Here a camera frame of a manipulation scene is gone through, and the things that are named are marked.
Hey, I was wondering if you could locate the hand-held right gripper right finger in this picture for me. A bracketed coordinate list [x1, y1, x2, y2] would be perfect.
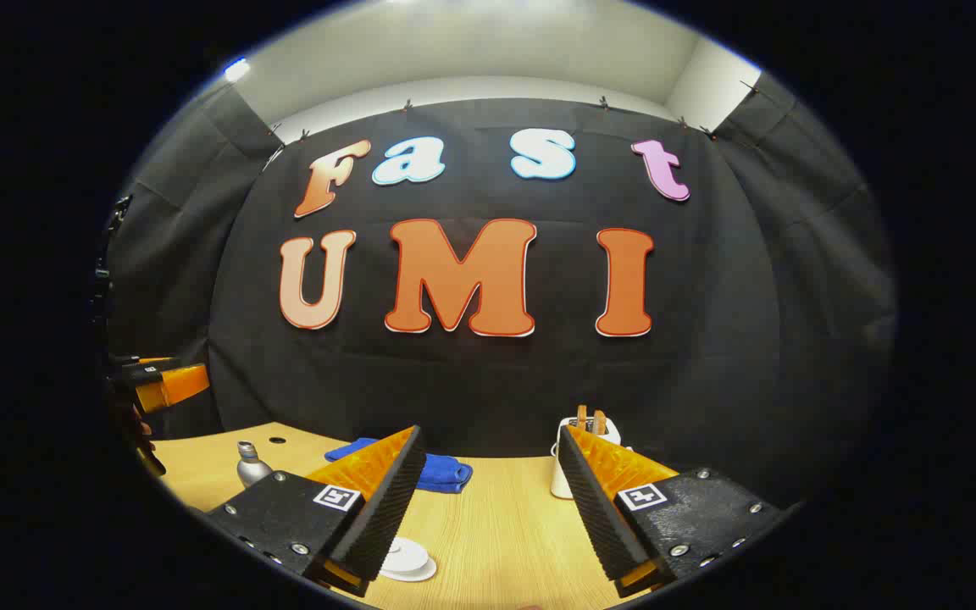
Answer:
[556, 424, 794, 598]

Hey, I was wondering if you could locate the silver water bottle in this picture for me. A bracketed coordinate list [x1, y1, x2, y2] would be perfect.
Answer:
[236, 441, 275, 489]

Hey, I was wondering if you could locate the white toaster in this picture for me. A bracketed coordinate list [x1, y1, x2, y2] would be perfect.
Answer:
[550, 415, 624, 501]

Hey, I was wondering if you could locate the blue folded towel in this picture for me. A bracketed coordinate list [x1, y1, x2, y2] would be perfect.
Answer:
[324, 437, 474, 495]

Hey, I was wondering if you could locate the white teacup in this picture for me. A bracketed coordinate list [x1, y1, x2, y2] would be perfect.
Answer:
[380, 537, 430, 574]

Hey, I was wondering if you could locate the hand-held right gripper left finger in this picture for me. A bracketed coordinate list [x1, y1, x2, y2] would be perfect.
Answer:
[204, 425, 426, 598]

